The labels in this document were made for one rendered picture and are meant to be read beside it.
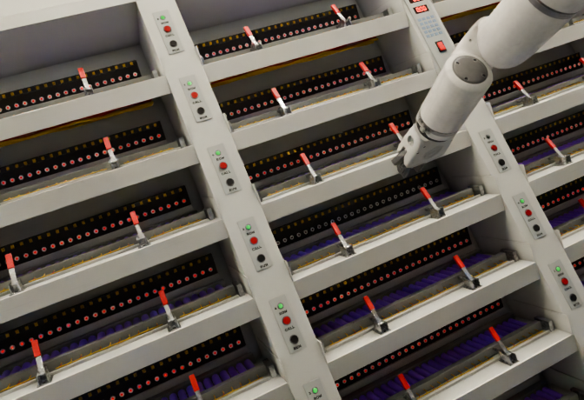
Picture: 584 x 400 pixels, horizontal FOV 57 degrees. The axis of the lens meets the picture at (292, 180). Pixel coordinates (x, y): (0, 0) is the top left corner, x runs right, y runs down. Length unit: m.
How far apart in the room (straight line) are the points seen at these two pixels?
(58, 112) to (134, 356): 0.57
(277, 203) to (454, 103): 0.50
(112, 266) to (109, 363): 0.20
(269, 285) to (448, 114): 0.54
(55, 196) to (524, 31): 0.97
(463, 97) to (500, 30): 0.15
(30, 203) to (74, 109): 0.24
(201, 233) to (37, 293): 0.35
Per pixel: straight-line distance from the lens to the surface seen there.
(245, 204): 1.25
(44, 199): 1.27
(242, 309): 1.21
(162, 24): 1.43
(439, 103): 0.98
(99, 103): 1.34
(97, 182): 1.27
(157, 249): 1.22
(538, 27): 0.83
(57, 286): 1.23
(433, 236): 1.38
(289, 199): 1.27
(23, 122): 1.34
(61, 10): 1.47
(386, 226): 1.40
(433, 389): 1.39
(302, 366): 1.23
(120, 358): 1.20
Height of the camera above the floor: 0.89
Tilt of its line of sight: 12 degrees up
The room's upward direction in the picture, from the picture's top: 24 degrees counter-clockwise
